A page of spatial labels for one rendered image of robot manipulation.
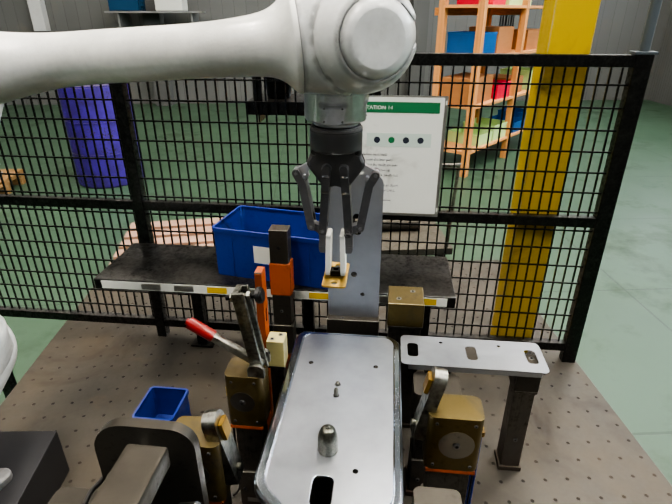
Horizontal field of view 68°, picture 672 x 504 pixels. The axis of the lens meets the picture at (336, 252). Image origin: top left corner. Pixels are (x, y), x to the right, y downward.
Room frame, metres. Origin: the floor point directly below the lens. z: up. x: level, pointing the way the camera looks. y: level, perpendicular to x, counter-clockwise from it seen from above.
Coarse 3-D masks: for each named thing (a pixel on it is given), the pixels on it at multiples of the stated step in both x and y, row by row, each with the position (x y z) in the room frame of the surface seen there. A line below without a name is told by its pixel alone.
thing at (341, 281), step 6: (336, 264) 0.74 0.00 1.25; (348, 264) 0.74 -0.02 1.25; (330, 270) 0.70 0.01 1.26; (336, 270) 0.70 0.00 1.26; (348, 270) 0.73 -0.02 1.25; (324, 276) 0.70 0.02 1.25; (330, 276) 0.70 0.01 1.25; (336, 276) 0.70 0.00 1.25; (342, 276) 0.70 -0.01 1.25; (324, 282) 0.68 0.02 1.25; (330, 282) 0.68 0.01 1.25; (336, 282) 0.68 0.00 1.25; (342, 282) 0.68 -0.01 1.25; (342, 288) 0.67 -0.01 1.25
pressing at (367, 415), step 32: (320, 352) 0.83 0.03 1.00; (352, 352) 0.83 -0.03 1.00; (384, 352) 0.83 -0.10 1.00; (288, 384) 0.73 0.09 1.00; (320, 384) 0.74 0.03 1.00; (352, 384) 0.74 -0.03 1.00; (384, 384) 0.74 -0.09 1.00; (288, 416) 0.65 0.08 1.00; (320, 416) 0.65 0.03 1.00; (352, 416) 0.65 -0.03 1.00; (384, 416) 0.65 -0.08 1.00; (288, 448) 0.58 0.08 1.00; (352, 448) 0.58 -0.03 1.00; (384, 448) 0.58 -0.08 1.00; (256, 480) 0.52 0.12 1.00; (288, 480) 0.52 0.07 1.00; (352, 480) 0.52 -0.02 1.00; (384, 480) 0.52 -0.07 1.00
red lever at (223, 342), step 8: (192, 320) 0.73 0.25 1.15; (192, 328) 0.72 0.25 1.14; (200, 328) 0.72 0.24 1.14; (208, 328) 0.73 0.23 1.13; (200, 336) 0.72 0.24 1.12; (208, 336) 0.72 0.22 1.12; (216, 336) 0.73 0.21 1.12; (216, 344) 0.72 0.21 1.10; (224, 344) 0.72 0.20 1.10; (232, 344) 0.73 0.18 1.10; (232, 352) 0.72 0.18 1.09; (240, 352) 0.72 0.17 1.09; (248, 360) 0.72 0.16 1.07; (264, 360) 0.73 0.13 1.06
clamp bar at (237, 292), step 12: (240, 288) 0.73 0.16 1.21; (228, 300) 0.72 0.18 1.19; (240, 300) 0.71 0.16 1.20; (252, 300) 0.74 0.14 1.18; (240, 312) 0.71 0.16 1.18; (252, 312) 0.73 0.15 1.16; (240, 324) 0.71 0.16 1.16; (252, 324) 0.73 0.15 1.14; (252, 336) 0.70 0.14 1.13; (252, 348) 0.70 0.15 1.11; (264, 348) 0.74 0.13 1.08; (252, 360) 0.70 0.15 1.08
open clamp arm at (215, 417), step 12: (204, 420) 0.54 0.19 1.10; (216, 420) 0.54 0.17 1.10; (204, 432) 0.53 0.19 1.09; (216, 432) 0.53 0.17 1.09; (228, 432) 0.55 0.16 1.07; (228, 444) 0.55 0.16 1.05; (228, 456) 0.53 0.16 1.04; (240, 456) 0.56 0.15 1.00; (228, 468) 0.53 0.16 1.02; (240, 468) 0.54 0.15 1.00; (228, 480) 0.53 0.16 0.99
